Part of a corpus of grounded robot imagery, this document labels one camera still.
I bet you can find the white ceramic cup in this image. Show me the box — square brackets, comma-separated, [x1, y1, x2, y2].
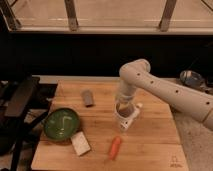
[115, 102, 140, 131]

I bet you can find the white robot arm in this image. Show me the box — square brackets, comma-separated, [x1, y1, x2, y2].
[116, 59, 213, 130]

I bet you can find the green ceramic bowl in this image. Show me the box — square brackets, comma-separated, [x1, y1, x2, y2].
[44, 108, 80, 141]

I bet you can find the orange carrot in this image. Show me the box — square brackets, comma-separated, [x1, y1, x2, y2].
[109, 136, 122, 160]

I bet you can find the grey rectangular block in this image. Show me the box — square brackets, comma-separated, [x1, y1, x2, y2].
[81, 90, 94, 107]

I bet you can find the wooden cutting board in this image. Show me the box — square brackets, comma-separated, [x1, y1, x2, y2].
[31, 81, 189, 171]

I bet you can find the white sponge block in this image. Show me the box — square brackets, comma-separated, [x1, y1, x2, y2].
[71, 131, 91, 156]

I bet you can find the round metal object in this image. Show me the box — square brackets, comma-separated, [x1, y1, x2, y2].
[180, 70, 204, 90]

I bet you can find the black stand left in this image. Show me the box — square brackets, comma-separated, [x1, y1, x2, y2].
[0, 77, 56, 171]

